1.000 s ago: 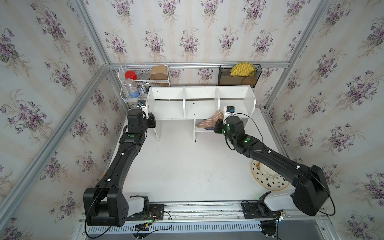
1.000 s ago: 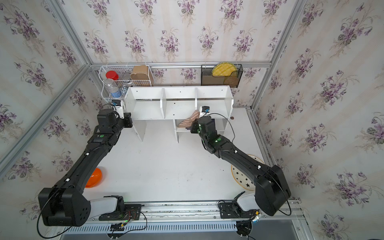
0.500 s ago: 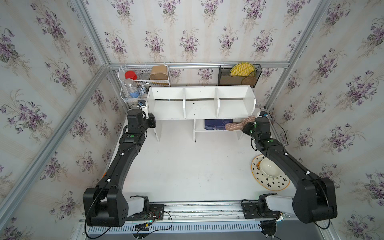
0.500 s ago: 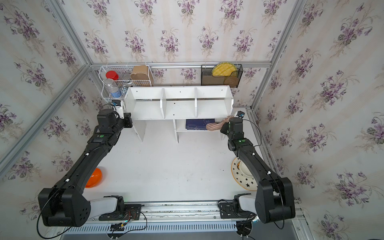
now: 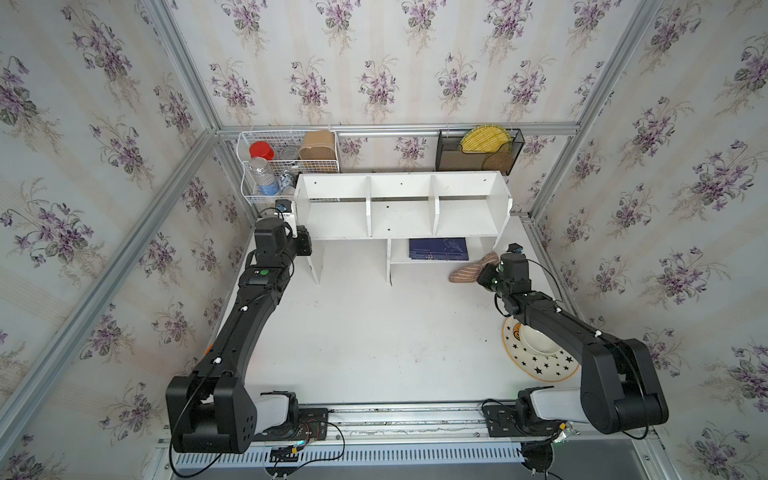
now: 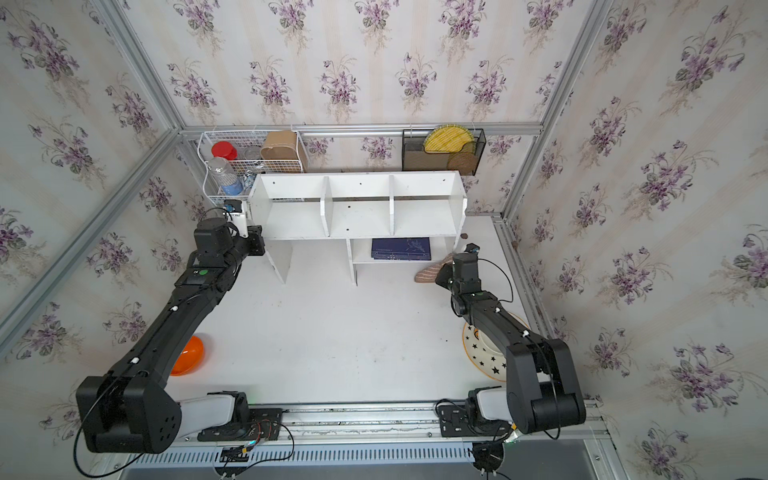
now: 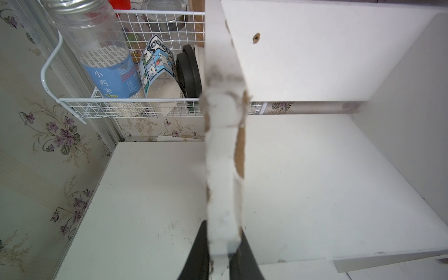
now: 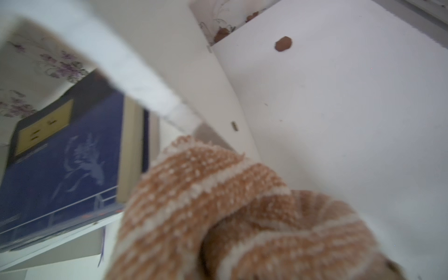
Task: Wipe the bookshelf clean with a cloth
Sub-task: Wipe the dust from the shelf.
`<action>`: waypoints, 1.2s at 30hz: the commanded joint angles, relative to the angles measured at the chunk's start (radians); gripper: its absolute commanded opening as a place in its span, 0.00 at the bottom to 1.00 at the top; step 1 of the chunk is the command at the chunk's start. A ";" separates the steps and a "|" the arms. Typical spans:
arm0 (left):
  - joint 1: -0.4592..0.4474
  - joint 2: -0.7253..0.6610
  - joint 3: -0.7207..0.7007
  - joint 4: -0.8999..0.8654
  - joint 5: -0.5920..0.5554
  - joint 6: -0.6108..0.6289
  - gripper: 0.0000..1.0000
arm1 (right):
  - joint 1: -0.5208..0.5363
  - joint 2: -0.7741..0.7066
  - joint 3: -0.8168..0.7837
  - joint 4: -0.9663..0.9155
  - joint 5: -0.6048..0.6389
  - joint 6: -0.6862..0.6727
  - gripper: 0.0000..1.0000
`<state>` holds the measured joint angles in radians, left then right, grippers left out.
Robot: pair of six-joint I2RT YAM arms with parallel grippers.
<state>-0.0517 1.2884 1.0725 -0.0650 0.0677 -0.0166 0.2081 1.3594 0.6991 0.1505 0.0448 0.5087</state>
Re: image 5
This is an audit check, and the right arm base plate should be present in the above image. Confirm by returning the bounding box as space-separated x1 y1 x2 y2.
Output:
480 399 561 438

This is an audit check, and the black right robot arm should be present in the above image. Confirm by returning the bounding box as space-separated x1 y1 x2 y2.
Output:
477 244 670 434

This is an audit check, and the black mesh basket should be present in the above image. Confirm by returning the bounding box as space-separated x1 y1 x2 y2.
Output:
435 128 525 171

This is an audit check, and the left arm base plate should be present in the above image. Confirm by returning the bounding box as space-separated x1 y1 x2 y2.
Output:
254 407 329 442

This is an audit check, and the clear plastic bottle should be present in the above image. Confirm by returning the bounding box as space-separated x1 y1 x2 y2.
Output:
249 157 280 196

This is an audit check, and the red lid jar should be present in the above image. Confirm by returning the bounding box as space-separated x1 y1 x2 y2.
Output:
249 141 275 161

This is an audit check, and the star patterned plate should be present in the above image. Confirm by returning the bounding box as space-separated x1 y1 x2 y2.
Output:
502 318 580 383

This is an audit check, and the white wire basket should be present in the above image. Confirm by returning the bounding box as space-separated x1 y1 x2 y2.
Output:
235 128 340 205

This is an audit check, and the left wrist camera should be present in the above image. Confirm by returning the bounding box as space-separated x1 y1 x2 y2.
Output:
274 199 297 238

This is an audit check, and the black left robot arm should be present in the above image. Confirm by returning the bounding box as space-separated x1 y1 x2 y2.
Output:
165 217 312 454

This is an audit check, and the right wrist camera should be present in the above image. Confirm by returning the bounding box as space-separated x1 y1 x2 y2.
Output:
506 243 525 258

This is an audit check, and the round brown woven coaster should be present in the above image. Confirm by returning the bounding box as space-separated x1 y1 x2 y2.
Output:
482 151 516 176

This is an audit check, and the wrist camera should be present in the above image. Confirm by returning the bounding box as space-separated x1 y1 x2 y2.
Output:
506 243 525 258
274 199 297 238

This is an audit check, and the small circuit board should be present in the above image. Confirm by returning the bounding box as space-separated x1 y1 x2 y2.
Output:
268 447 301 464

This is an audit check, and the brown cardboard box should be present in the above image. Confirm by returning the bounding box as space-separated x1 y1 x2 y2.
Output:
299 130 338 173

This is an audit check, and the white ceramic bowl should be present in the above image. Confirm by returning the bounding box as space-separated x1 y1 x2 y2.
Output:
519 325 560 356

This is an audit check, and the yellow woven mat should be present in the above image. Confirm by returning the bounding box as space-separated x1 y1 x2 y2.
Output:
460 124 513 153

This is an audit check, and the white wooden bookshelf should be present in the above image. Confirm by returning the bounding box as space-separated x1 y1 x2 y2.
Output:
293 171 513 268

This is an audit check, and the dark blue book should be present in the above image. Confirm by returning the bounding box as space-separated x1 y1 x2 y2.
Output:
408 237 469 261

